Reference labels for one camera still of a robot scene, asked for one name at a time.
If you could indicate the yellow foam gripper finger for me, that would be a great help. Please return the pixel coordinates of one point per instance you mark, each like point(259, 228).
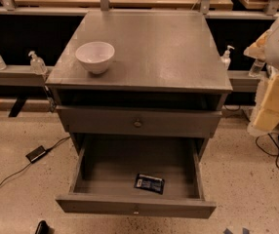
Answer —
point(265, 115)

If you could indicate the blue rxbar blueberry wrapper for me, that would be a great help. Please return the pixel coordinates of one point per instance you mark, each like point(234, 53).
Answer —
point(149, 183)

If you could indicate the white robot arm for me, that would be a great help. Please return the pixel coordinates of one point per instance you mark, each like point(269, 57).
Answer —
point(266, 48)

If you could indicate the grey wooden drawer cabinet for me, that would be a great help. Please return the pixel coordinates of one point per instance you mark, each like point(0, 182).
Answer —
point(164, 60)

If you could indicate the closed grey top drawer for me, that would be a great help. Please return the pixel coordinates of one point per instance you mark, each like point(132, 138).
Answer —
point(139, 121)

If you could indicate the open grey middle drawer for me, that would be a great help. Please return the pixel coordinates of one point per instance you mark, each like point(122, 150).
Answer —
point(105, 175)

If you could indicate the clear plastic water bottle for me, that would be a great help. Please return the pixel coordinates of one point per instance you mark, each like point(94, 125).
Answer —
point(256, 68)

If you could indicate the clear pump bottle right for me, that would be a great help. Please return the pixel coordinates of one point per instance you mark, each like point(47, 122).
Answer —
point(225, 58)

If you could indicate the blue tape pieces on floor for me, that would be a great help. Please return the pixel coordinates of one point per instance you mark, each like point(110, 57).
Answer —
point(243, 230)

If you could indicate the white ceramic bowl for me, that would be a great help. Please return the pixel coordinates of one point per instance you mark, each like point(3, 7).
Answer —
point(95, 57)

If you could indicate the black power adapter brick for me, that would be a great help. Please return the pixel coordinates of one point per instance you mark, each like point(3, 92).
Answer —
point(36, 154)

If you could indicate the black object bottom edge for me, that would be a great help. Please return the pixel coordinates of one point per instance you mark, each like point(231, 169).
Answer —
point(42, 228)

